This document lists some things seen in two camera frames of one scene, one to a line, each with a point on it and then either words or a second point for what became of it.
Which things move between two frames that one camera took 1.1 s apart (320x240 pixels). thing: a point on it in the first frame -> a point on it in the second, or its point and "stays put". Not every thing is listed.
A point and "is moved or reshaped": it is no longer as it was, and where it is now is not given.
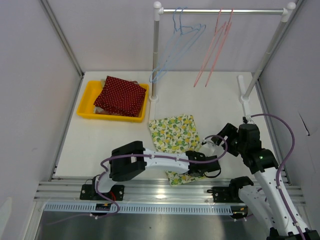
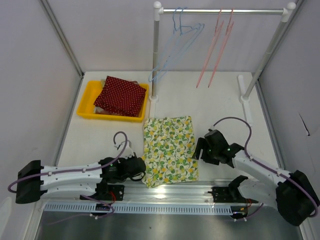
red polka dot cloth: x=123 y=96 stays put
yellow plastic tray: x=91 y=93 stays put
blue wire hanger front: x=180 y=41 stays put
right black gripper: x=230 y=131 -> x=202 y=144
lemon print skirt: x=176 y=134 is moved or reshaped
